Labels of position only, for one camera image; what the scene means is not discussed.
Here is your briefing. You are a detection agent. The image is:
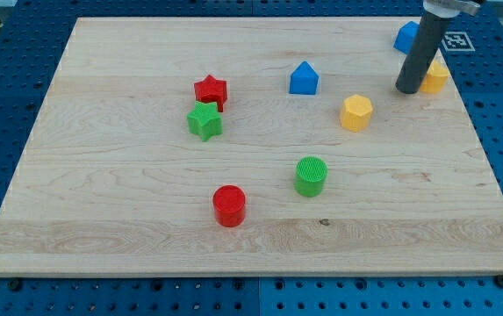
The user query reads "blue triangle block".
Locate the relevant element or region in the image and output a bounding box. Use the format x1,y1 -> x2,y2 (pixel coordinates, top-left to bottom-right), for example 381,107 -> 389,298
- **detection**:
289,61 -> 320,95

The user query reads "wooden board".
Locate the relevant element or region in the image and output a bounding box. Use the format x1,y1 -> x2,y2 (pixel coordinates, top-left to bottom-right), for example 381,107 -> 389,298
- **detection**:
0,17 -> 503,277

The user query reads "red cylinder block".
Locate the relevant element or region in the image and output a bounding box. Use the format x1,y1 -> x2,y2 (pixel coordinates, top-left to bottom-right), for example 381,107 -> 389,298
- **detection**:
212,184 -> 246,227

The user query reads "green star block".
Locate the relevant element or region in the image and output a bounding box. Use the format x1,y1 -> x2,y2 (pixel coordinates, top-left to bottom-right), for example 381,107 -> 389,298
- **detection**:
187,101 -> 223,141

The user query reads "green cylinder block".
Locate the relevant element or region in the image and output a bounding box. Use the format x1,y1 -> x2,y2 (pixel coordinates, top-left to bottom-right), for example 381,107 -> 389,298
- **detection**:
294,156 -> 328,198

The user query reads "red star block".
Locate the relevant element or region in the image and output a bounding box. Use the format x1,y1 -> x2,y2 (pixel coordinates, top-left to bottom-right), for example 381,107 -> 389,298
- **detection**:
194,75 -> 228,112

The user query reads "yellow hexagon block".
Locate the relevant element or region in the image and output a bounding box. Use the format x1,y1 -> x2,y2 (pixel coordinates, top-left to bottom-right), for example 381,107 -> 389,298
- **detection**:
340,94 -> 373,132

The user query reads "blue cube block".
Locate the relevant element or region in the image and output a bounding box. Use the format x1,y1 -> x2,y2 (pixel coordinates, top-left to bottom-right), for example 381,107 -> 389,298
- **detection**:
393,21 -> 419,54

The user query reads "yellow pentagon block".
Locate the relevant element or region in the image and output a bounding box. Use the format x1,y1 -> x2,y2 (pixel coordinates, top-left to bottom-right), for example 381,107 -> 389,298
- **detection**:
420,60 -> 449,94

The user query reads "white fiducial marker tag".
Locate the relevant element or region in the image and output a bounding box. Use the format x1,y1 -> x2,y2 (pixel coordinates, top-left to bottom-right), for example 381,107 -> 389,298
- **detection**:
442,31 -> 475,52

